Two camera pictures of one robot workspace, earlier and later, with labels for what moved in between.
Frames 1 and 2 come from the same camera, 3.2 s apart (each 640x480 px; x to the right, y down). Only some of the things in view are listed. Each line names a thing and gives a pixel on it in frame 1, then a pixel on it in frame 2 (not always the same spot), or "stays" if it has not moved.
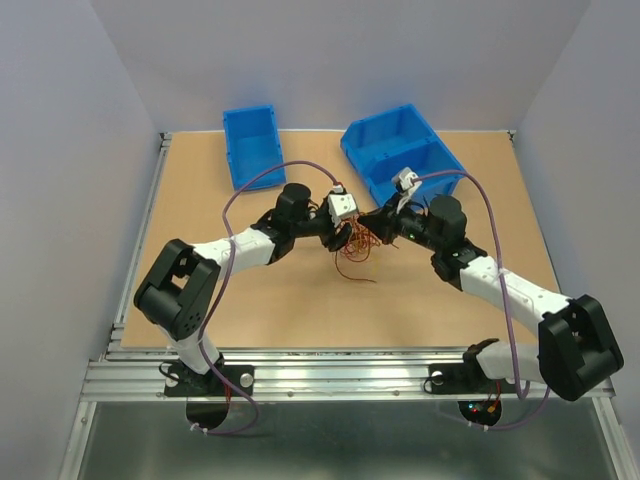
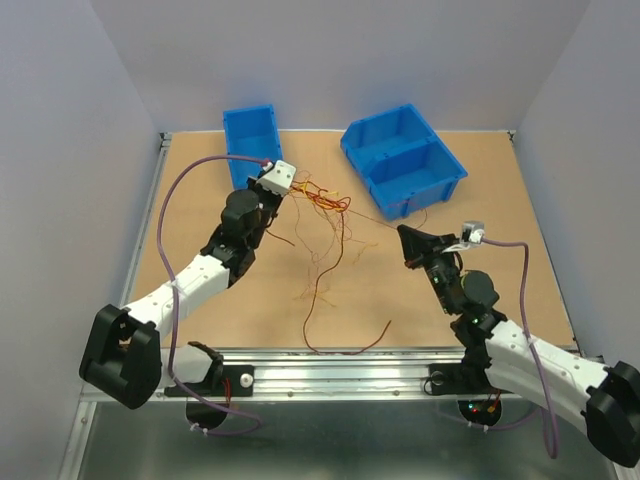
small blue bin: x=254 y=146 stays
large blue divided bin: x=397 y=144 stays
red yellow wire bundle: x=357 y=248 to x=322 y=223
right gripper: x=382 y=224 to x=421 y=247
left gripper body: x=318 y=224 to x=267 y=200
